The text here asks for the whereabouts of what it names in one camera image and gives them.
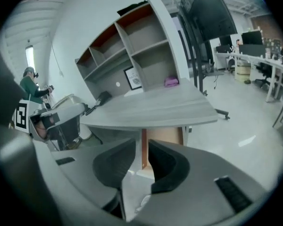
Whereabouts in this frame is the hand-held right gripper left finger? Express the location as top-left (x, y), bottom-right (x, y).
top-left (44, 139), bottom-right (136, 222)

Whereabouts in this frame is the pink cloth pouch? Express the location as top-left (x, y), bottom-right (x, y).
top-left (164, 76), bottom-right (180, 88)

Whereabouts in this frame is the black desk partition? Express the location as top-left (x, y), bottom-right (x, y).
top-left (238, 44), bottom-right (266, 57)

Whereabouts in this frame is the hanging white wall cable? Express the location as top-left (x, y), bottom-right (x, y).
top-left (50, 32), bottom-right (65, 78)

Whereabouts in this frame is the black television stand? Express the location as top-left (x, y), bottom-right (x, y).
top-left (176, 6), bottom-right (231, 121)

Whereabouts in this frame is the long ceiling tube light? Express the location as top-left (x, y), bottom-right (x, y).
top-left (25, 45), bottom-right (35, 68)

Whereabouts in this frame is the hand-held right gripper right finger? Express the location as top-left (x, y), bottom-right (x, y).
top-left (135, 139), bottom-right (267, 226)

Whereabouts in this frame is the beige round bin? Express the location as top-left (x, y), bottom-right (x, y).
top-left (234, 63), bottom-right (251, 81)

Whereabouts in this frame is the black bag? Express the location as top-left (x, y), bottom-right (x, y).
top-left (117, 0), bottom-right (149, 16)

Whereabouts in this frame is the grey shelf unit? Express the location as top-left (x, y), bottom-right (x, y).
top-left (75, 0), bottom-right (181, 101)

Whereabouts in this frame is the black computer monitor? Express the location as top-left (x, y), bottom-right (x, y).
top-left (241, 30), bottom-right (264, 46)
top-left (215, 44), bottom-right (232, 54)

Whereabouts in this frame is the long white desk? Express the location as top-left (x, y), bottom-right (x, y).
top-left (213, 51), bottom-right (283, 103)

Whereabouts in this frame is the grey wooden desk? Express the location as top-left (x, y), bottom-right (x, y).
top-left (81, 77), bottom-right (219, 137)

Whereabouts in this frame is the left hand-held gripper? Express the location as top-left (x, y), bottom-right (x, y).
top-left (13, 99), bottom-right (85, 146)

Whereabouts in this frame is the black television screen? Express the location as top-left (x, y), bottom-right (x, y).
top-left (180, 0), bottom-right (238, 42)

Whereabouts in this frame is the black framed picture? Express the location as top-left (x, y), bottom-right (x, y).
top-left (123, 66), bottom-right (143, 91)

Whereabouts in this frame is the black office chair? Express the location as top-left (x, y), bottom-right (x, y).
top-left (254, 62), bottom-right (275, 89)

